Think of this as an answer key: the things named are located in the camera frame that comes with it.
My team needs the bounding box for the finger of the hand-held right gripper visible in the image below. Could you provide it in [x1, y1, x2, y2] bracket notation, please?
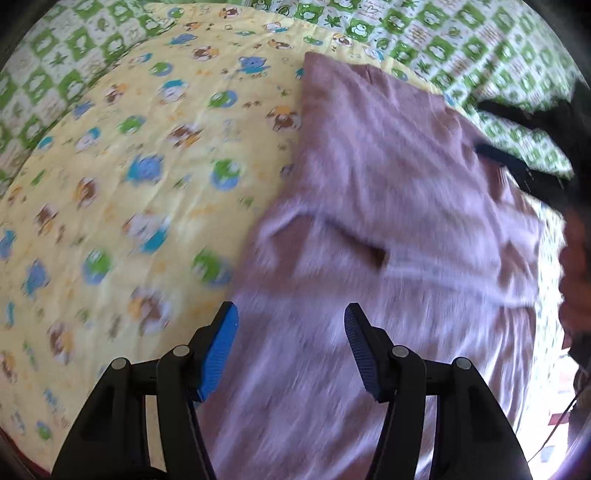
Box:
[475, 143, 570, 205]
[477, 92, 574, 139]

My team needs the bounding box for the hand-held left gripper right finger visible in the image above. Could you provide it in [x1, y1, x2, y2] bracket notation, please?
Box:
[344, 302, 532, 480]

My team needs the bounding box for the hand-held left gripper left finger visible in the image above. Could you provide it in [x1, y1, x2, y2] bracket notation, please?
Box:
[51, 301, 239, 480]

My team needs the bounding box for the purple knit sweater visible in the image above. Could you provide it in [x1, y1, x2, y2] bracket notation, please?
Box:
[196, 52, 546, 480]

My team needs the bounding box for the person's right hand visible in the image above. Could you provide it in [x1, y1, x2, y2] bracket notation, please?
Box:
[558, 210, 591, 365]

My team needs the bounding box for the green checkered pillow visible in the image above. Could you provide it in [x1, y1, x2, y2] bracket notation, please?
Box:
[249, 0, 578, 181]

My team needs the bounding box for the yellow bear print blanket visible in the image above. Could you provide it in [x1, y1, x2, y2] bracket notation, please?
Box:
[0, 4, 462, 472]

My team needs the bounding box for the red bed sheet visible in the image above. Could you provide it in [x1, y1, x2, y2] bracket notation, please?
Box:
[0, 427, 54, 478]

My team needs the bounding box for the thin black cable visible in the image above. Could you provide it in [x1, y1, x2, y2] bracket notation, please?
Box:
[526, 390, 580, 464]

